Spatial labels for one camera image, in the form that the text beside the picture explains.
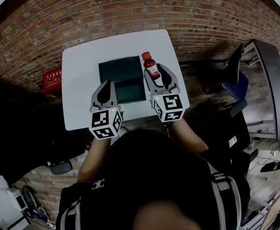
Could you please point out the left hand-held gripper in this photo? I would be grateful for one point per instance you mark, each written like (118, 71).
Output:
(104, 122)

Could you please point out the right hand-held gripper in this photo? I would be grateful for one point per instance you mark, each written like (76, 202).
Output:
(170, 106)

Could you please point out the red drink bottle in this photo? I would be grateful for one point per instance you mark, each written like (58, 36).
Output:
(150, 66)

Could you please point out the dark green box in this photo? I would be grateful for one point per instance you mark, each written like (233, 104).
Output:
(120, 73)

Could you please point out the person's left forearm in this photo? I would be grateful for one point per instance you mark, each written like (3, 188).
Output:
(94, 159)

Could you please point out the person's right forearm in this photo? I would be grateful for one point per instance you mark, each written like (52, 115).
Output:
(188, 138)

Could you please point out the red plastic crate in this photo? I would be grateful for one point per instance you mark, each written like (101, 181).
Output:
(52, 79)

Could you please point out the blue office chair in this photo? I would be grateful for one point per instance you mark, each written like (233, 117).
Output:
(236, 80)

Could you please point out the person's black shirt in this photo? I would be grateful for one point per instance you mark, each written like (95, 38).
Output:
(154, 171)

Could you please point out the black mesh office chair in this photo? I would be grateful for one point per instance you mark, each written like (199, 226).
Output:
(22, 133)

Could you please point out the grey desk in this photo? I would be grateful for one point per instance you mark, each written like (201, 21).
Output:
(267, 85)

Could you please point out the person's chin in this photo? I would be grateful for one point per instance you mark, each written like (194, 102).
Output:
(162, 217)

